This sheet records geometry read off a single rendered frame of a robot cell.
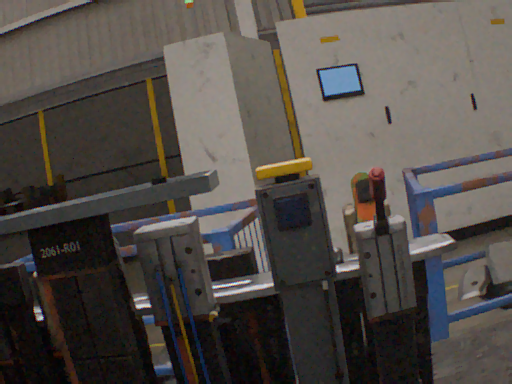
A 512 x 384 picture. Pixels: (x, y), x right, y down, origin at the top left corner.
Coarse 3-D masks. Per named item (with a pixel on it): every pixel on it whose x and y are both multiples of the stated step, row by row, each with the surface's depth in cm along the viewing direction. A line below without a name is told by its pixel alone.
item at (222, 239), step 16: (208, 208) 460; (224, 208) 459; (240, 208) 458; (256, 208) 403; (128, 224) 464; (144, 224) 463; (240, 224) 364; (208, 240) 342; (224, 240) 341; (128, 256) 346; (144, 320) 467; (288, 336) 427; (160, 368) 348
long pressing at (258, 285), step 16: (416, 240) 173; (432, 240) 168; (448, 240) 166; (352, 256) 173; (416, 256) 159; (432, 256) 159; (352, 272) 160; (224, 288) 167; (240, 288) 161; (256, 288) 160; (272, 288) 160; (144, 304) 161
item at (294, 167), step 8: (296, 160) 135; (304, 160) 132; (264, 168) 132; (272, 168) 132; (280, 168) 132; (288, 168) 132; (296, 168) 132; (304, 168) 132; (264, 176) 132; (272, 176) 132; (280, 176) 133; (288, 176) 134; (296, 176) 134
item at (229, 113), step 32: (192, 32) 950; (224, 32) 942; (192, 64) 943; (224, 64) 939; (256, 64) 1065; (192, 96) 945; (224, 96) 941; (256, 96) 1031; (192, 128) 947; (224, 128) 943; (256, 128) 1000; (192, 160) 949; (224, 160) 945; (256, 160) 972; (288, 160) 1139; (224, 192) 947; (224, 224) 949; (256, 224) 945; (256, 256) 947
